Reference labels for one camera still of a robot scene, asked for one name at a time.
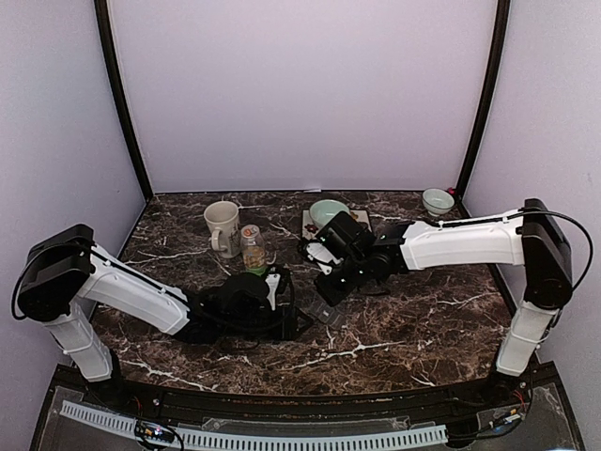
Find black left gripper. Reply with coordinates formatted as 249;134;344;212
223;305;314;342

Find clear pill bottle green label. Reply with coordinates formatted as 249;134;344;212
240;225;268;276

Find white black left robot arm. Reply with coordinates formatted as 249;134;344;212
10;224;312;410

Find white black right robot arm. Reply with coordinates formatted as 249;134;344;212
301;198;582;408

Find square floral ceramic plate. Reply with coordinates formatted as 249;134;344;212
307;211;376;252

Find light green ceramic bowl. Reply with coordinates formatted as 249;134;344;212
309;199;350;228

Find small white-green ceramic bowl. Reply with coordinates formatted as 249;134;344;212
422;188;455;217

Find white floral ceramic mug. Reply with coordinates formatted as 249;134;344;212
204;201;241;259

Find white slotted cable duct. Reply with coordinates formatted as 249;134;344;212
59;400;448;450

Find black right frame post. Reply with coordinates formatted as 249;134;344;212
455;0;511;203

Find black frame post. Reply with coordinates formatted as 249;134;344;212
94;0;154;203
455;0;511;203

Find black left frame post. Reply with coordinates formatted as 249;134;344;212
94;0;154;203

